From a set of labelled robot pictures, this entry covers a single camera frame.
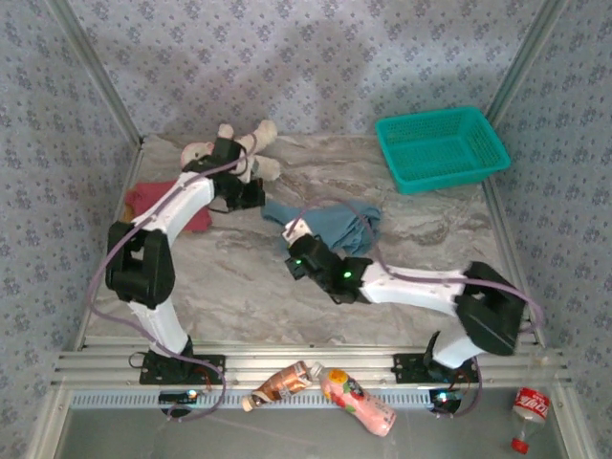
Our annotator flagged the blue tank top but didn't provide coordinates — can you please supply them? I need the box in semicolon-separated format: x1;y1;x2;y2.
261;199;383;255

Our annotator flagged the red tank top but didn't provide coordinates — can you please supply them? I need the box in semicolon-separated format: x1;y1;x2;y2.
124;179;214;234

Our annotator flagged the teal plastic basket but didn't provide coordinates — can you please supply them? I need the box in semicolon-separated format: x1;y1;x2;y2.
375;104;512;195

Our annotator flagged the white plush doll pink outfit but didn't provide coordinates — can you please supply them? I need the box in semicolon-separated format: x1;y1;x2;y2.
180;119;281;186

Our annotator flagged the brown drink bottle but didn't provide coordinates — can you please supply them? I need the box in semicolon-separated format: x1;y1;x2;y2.
240;360;315;412

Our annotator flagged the pink drink bottle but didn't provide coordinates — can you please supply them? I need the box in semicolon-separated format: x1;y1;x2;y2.
310;362;397;437

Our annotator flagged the clear cola bottle red label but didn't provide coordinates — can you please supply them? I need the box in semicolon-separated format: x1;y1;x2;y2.
510;385;552;454

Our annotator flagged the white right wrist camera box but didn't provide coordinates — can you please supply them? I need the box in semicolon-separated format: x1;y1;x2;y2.
281;220;312;245

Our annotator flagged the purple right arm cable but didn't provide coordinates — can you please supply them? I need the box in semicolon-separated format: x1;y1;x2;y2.
286;203;545;418

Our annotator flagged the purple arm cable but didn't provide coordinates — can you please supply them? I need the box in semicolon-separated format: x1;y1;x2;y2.
286;203;545;418
85;133;259;423

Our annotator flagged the aluminium frame cross rail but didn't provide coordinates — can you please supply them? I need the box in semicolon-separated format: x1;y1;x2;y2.
51;344;573;389

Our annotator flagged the aluminium side rail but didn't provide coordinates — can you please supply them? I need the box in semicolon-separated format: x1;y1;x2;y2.
71;138;144;350
472;136;546;348

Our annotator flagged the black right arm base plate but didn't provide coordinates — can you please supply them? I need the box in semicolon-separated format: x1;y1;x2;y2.
392;353;482;383

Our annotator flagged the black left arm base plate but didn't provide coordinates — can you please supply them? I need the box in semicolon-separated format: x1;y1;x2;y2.
140;354;227;385

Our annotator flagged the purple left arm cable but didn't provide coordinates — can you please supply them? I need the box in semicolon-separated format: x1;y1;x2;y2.
85;133;259;423

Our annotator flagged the aluminium frame post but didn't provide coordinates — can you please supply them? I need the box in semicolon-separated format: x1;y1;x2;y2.
475;0;570;144
46;0;145;144

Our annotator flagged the grey slotted cable duct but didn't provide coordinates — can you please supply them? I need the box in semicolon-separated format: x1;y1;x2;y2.
70;390;465;411

